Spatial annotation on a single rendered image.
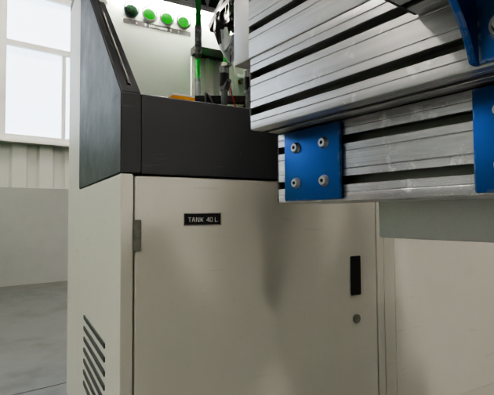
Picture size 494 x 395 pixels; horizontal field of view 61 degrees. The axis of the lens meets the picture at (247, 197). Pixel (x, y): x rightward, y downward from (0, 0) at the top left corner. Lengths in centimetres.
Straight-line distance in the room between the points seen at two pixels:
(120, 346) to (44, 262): 413
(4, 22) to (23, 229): 212
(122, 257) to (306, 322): 47
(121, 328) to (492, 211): 65
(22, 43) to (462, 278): 469
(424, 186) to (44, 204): 468
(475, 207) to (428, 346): 93
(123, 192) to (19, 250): 411
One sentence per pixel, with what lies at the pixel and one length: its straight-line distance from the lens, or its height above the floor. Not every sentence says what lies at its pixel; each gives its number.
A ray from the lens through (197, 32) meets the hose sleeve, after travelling 116.
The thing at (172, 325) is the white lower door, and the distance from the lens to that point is 89.
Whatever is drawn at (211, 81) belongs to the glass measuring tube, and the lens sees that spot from 155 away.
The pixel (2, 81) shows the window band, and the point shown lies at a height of 207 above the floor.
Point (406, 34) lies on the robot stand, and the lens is 40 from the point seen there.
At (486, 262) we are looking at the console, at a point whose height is 55.
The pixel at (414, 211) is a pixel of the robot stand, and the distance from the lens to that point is 52.
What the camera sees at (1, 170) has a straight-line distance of 495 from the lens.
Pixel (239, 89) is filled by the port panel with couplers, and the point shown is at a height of 117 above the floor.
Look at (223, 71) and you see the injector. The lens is 125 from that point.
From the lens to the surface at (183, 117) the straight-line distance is 90.
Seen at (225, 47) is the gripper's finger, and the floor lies 117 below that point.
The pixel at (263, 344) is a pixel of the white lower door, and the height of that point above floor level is 42.
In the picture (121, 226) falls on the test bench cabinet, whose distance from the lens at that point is 84.
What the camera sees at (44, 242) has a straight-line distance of 495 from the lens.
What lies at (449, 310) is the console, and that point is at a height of 42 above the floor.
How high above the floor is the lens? 71
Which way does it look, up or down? 2 degrees up
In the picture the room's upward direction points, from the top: straight up
